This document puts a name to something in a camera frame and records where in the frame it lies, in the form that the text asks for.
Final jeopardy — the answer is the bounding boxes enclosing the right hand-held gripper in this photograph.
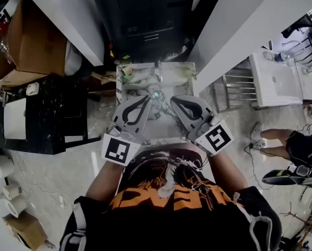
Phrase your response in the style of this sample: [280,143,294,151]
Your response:
[170,95,235,156]

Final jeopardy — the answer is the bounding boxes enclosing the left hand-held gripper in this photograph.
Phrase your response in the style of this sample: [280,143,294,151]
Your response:
[101,95,153,167]

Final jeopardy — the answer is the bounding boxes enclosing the person's left forearm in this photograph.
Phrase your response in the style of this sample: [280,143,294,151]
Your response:
[85,161,126,201]

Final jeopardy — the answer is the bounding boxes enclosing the person's right forearm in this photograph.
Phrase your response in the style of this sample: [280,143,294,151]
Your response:
[209,150,249,192]

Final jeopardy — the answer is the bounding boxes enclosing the marble pattern sink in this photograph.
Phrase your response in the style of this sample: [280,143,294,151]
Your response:
[115,61,198,146]

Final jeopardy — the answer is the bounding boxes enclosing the steel bar rack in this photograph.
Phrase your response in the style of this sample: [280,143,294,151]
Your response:
[213,59,261,113]

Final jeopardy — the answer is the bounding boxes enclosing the translucent tumbler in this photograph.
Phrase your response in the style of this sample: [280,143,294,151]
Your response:
[180,64,195,78]

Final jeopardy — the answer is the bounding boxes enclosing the chrome sink faucet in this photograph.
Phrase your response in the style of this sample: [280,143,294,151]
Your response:
[153,60,164,82]

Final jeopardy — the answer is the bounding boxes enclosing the black speckled vanity cabinet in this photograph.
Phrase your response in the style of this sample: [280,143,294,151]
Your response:
[0,74,101,155]

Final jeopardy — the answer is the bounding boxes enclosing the white square ceramic sink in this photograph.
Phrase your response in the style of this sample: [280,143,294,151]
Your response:
[249,51,304,107]

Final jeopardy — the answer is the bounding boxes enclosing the white ceramic fixture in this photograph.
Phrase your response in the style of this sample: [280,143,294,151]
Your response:
[64,42,83,77]

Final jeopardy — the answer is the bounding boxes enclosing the black rolling stool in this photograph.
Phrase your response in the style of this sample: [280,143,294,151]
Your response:
[261,165,312,188]

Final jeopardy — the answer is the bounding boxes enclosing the black orange print t-shirt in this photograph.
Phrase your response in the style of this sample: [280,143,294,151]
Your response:
[59,148,283,251]

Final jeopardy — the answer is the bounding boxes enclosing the small white soap dish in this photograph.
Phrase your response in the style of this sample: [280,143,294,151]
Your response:
[26,82,40,96]

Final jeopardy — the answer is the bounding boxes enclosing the black drawer cabinet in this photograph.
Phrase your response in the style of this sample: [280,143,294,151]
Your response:
[89,0,198,62]

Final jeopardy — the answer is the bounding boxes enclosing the white rectangular inset basin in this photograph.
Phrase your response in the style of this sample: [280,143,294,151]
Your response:
[3,98,27,140]

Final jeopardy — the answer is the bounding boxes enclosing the white narrow ceramic sink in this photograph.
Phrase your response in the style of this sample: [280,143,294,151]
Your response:
[295,63,312,101]

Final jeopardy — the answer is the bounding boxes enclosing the large open cardboard box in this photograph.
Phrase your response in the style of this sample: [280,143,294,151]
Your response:
[0,0,67,88]

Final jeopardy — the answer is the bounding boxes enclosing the small chrome tap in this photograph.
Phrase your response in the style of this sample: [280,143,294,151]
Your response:
[0,89,9,107]

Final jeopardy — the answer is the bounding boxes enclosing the large white paper roll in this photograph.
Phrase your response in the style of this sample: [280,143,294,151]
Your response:
[0,196,27,218]

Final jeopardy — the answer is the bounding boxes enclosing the small cardboard box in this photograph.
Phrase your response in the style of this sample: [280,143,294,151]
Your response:
[4,212,48,249]

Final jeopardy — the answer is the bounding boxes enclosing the black floor cable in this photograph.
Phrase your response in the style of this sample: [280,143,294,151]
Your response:
[244,142,276,190]

